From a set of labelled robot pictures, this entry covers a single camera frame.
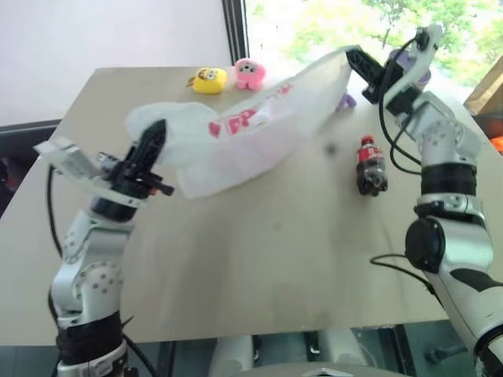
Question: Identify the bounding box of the brown cardboard box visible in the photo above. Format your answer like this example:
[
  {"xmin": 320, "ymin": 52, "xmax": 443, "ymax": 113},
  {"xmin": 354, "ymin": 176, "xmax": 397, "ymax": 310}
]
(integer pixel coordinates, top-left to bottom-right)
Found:
[{"xmin": 463, "ymin": 54, "xmax": 503, "ymax": 117}]

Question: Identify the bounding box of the dark window frame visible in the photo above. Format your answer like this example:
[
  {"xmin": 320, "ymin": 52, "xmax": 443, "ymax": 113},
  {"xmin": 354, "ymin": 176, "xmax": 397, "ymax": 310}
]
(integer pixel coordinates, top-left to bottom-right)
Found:
[{"xmin": 221, "ymin": 0, "xmax": 252, "ymax": 66}]

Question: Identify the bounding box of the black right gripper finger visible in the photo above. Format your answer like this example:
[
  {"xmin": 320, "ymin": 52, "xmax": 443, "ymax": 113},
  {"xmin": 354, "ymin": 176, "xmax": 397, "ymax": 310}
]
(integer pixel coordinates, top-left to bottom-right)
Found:
[
  {"xmin": 345, "ymin": 48, "xmax": 384, "ymax": 86},
  {"xmin": 353, "ymin": 43, "xmax": 386, "ymax": 70}
]

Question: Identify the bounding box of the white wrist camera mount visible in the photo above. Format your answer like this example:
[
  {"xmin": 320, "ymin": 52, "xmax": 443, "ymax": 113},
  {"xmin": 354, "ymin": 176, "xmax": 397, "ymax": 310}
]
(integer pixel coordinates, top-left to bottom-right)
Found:
[
  {"xmin": 382, "ymin": 24, "xmax": 446, "ymax": 104},
  {"xmin": 33, "ymin": 137, "xmax": 149, "ymax": 208}
]

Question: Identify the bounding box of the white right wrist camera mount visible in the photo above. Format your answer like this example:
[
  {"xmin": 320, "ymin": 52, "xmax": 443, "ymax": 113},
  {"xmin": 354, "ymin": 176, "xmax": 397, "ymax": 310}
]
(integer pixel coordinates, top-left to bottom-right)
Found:
[{"xmin": 382, "ymin": 24, "xmax": 446, "ymax": 104}]

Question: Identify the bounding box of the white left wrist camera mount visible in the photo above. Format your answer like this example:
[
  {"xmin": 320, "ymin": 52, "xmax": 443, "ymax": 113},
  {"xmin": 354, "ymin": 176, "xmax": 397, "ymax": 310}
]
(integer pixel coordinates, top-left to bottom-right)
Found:
[{"xmin": 33, "ymin": 137, "xmax": 149, "ymax": 208}]

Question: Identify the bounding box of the white plastic bag red print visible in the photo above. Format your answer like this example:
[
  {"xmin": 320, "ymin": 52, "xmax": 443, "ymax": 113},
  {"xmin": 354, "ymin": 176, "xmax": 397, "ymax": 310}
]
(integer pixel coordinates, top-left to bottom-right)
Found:
[{"xmin": 125, "ymin": 46, "xmax": 354, "ymax": 199}]

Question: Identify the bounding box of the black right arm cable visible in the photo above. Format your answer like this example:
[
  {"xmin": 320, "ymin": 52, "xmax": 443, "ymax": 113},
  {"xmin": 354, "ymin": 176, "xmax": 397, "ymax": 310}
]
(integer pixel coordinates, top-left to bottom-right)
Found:
[{"xmin": 370, "ymin": 34, "xmax": 450, "ymax": 312}]

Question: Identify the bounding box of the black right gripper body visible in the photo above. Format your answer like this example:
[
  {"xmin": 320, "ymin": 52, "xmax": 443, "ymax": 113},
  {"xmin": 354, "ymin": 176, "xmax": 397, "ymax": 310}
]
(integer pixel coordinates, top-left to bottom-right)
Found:
[{"xmin": 361, "ymin": 57, "xmax": 408, "ymax": 105}]

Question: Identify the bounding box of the small cola bottle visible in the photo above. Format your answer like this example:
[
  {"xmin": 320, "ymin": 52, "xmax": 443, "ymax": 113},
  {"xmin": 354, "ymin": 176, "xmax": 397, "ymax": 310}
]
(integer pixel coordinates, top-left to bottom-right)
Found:
[{"xmin": 355, "ymin": 135, "xmax": 390, "ymax": 196}]

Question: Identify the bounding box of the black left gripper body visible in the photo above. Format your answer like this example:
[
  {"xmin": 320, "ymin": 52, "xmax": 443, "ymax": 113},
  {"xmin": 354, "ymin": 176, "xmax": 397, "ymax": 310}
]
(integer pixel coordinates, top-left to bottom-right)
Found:
[{"xmin": 96, "ymin": 151, "xmax": 176, "ymax": 199}]

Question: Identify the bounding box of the yellow plush toy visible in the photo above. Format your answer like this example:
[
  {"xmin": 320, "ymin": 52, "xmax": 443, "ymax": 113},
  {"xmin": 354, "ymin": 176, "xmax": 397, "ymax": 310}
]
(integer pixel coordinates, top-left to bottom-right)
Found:
[{"xmin": 186, "ymin": 66, "xmax": 229, "ymax": 97}]

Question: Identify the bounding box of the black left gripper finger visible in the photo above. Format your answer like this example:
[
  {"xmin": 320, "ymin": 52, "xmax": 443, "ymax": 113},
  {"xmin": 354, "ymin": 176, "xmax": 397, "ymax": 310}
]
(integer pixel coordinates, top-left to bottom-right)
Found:
[
  {"xmin": 141, "ymin": 130, "xmax": 169, "ymax": 174},
  {"xmin": 130, "ymin": 119, "xmax": 166, "ymax": 167}
]

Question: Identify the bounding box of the pink plush toy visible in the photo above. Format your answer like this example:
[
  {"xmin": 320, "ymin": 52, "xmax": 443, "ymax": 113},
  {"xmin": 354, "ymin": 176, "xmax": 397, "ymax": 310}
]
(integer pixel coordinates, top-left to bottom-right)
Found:
[{"xmin": 229, "ymin": 57, "xmax": 269, "ymax": 92}]

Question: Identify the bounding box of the purple plush toy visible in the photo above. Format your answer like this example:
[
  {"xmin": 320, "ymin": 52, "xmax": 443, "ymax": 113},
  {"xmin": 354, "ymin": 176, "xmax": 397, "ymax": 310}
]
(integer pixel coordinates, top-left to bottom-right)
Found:
[{"xmin": 334, "ymin": 47, "xmax": 433, "ymax": 114}]

